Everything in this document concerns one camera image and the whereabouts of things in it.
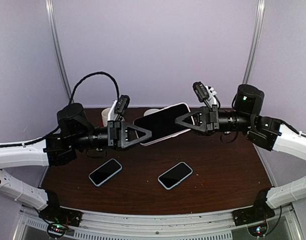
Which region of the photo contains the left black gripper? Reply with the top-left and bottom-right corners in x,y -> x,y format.
71,120 -> 153,152

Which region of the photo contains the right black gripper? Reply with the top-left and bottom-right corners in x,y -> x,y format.
174,104 -> 253,137

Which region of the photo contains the pink phone case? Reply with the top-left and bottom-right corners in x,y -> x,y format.
132,102 -> 196,147

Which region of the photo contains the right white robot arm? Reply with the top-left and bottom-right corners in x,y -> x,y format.
175,81 -> 306,161

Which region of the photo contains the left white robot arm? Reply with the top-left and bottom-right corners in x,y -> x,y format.
0,103 -> 152,222

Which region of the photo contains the left phone blue case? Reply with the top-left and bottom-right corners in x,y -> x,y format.
88,158 -> 123,187

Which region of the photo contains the phone blue case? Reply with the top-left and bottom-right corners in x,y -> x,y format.
157,161 -> 193,190
88,158 -> 123,187

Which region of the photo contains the middle phone blue case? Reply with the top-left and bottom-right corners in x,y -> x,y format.
157,161 -> 193,190

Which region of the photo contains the cream ribbed mug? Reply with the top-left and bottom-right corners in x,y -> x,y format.
101,107 -> 111,127

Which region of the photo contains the white ceramic bowl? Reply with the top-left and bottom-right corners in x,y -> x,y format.
143,108 -> 159,117

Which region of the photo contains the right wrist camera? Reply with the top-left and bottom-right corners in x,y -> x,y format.
192,81 -> 221,108

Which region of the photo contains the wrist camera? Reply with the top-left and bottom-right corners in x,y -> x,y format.
107,94 -> 130,121
192,81 -> 221,108

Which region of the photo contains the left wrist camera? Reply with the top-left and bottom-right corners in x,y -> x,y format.
107,94 -> 130,121

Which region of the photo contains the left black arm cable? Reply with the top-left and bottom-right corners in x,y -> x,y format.
67,72 -> 120,105

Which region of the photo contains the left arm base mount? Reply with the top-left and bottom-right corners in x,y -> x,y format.
36,202 -> 83,239

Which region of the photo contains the right aluminium frame post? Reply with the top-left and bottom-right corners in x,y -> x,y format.
242,0 -> 266,84

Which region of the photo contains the aluminium frame post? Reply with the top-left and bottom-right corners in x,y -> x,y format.
242,0 -> 266,84
45,0 -> 72,99

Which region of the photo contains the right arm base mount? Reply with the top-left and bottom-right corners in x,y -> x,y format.
232,202 -> 275,239

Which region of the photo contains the front aluminium rail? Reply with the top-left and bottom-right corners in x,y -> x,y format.
10,205 -> 305,240

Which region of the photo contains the left aluminium frame post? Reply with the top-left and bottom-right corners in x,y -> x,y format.
45,0 -> 72,99

